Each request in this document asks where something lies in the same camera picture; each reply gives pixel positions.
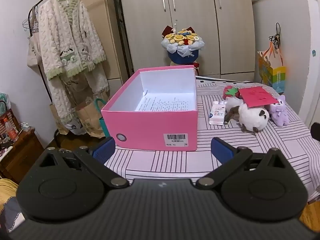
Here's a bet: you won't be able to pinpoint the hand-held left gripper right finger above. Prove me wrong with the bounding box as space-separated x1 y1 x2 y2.
195 137 287 189

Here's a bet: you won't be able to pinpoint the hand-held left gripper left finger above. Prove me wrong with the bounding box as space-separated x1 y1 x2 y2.
37 137 129 188

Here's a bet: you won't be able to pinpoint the small white tissue pack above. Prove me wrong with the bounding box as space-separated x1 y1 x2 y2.
209 101 227 125

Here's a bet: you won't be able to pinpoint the purple plush toy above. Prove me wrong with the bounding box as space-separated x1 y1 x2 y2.
269 94 290 127

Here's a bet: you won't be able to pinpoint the white cat plush toy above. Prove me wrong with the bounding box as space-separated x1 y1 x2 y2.
225 96 270 133

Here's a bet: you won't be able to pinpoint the pink cardboard box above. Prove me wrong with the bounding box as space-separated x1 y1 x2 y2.
101 65 198 152

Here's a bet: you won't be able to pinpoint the strawberry plush toy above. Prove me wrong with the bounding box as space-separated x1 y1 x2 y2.
222 85 242 103

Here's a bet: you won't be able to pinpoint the red paper card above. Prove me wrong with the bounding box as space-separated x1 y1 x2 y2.
238 86 279 108

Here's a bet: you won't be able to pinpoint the teal shopping bag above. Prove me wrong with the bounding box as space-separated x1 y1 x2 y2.
94 98 110 138

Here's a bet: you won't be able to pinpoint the brown paper bag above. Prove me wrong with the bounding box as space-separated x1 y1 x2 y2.
75 97 105 138

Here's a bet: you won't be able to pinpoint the striped tablecloth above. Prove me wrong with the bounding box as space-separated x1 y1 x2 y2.
104 75 320 203

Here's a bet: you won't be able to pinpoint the white door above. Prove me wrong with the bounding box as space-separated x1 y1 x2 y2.
299 0 320 130

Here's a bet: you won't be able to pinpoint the paper bag with panda print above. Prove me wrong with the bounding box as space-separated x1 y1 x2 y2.
49 102 80 134

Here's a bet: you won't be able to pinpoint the colourful striped gift bag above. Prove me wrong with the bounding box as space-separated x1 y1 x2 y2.
257 41 287 93

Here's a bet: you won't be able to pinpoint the fluffy cream pajama pants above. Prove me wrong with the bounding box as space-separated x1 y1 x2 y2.
47 62 110 128

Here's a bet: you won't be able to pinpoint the printed paper sheet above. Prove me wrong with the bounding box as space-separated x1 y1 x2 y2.
135 91 196 112

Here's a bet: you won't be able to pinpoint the wooden nightstand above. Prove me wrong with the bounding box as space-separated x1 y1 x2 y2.
0 127 44 184

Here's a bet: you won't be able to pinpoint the orange drink bottle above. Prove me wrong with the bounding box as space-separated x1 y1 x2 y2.
4 119 19 142

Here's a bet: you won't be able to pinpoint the woven basket bag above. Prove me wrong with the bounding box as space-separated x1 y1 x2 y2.
0 100 24 140

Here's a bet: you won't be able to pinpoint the cream box with red ribbon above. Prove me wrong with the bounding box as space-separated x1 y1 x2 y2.
168 59 201 76

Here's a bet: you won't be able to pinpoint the yellow quilted cloth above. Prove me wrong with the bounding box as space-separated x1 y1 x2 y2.
0 179 19 213

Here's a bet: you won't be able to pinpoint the blue wrapped flower bouquet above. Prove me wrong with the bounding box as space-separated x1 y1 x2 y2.
161 24 205 65

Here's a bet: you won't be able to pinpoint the cream tote bag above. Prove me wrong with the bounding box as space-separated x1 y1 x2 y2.
26 12 42 68

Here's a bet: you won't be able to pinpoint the fluffy cream pajama jacket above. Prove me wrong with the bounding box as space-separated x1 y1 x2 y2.
37 0 107 80

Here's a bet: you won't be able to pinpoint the grey wardrobe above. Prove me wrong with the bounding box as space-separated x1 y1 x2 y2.
117 0 255 80

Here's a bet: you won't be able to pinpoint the beige wooden cabinet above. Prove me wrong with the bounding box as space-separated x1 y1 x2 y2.
47 0 123 80

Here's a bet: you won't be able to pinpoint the black hair ties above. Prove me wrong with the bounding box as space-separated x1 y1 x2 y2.
269 22 283 50

